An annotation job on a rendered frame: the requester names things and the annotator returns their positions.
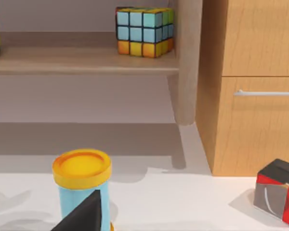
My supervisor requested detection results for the wooden cupboard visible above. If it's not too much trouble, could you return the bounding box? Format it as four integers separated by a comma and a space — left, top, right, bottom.
195, 0, 289, 177

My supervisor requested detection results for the wooden drawer front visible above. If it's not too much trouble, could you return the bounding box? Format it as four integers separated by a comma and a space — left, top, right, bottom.
213, 76, 289, 177

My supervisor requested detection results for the blue can with yellow lid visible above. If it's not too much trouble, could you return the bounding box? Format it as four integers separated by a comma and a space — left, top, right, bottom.
52, 149, 115, 231

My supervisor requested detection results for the long metal handle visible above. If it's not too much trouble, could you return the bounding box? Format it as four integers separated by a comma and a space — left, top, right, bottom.
233, 90, 289, 98

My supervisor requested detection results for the wooden cupboard door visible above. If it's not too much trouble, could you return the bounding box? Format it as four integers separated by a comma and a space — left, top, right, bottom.
221, 0, 289, 77

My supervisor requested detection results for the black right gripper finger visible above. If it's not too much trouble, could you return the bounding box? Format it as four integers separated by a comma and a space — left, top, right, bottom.
50, 189, 102, 231

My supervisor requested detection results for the pale wooden open shelf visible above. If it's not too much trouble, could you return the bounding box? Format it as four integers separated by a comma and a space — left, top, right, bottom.
0, 0, 203, 127

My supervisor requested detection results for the red black and grey box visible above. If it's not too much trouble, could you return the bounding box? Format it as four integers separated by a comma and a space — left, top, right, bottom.
253, 158, 289, 227

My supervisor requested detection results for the blue and yellow puzzle cube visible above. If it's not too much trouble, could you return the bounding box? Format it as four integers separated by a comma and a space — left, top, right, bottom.
115, 6, 175, 59

